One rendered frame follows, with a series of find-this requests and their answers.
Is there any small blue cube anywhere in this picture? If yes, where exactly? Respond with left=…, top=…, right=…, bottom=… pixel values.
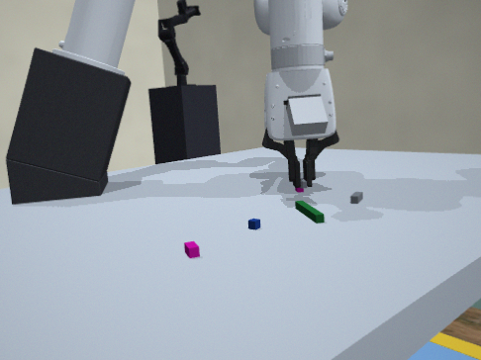
left=248, top=219, right=260, bottom=229

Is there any green rod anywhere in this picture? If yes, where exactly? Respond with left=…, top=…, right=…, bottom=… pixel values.
left=295, top=201, right=325, bottom=224

